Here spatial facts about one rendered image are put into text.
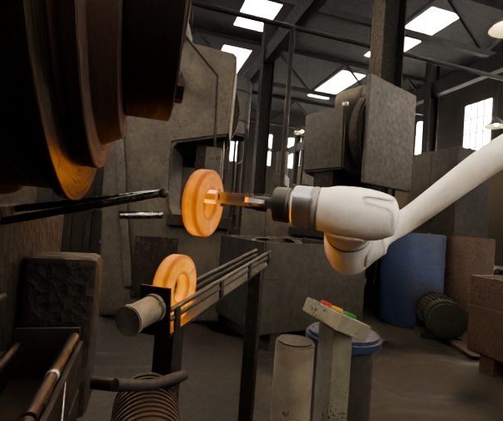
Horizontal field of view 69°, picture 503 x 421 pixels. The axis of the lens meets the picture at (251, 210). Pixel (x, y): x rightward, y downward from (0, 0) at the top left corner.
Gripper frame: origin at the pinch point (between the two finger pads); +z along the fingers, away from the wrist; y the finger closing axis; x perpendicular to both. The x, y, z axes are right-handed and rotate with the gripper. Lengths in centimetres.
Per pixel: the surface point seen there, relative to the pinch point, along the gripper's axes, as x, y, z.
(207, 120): 70, 195, 100
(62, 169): -1, -53, -13
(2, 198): -5.4, -33.4, 19.5
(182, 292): -23.8, 2.9, 4.3
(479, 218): 28, 454, -168
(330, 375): -50, 42, -30
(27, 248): -12.3, -34.1, 12.0
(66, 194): -3, -51, -11
